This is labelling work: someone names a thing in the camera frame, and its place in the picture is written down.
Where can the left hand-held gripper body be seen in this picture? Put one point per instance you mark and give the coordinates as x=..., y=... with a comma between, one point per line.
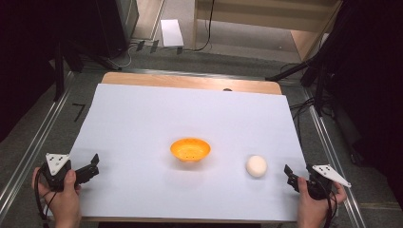
x=57, y=177

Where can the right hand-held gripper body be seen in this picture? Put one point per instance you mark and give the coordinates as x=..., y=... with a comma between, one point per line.
x=323, y=182

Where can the white round bun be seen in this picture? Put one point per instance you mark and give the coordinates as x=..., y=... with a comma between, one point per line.
x=256, y=166

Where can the orange bowl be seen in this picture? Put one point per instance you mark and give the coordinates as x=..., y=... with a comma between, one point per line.
x=190, y=149

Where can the person's left hand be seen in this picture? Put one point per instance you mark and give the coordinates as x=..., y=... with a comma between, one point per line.
x=65, y=202

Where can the person's right hand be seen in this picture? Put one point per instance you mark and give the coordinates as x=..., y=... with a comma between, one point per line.
x=312, y=207

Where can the black metal stand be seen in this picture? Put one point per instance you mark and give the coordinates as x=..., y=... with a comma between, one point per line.
x=316, y=79
x=60, y=72

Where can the white paper sheet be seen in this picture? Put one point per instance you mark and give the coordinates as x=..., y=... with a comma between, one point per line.
x=177, y=107

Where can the wooden table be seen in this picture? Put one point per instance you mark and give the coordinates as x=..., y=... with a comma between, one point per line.
x=190, y=81

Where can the white flat box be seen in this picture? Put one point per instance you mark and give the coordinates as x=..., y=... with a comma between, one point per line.
x=171, y=33

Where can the metal floor rail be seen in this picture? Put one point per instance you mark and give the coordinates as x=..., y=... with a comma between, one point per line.
x=34, y=142
x=329, y=152

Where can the wooden shelf frame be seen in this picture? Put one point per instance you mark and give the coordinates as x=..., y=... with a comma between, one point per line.
x=253, y=19

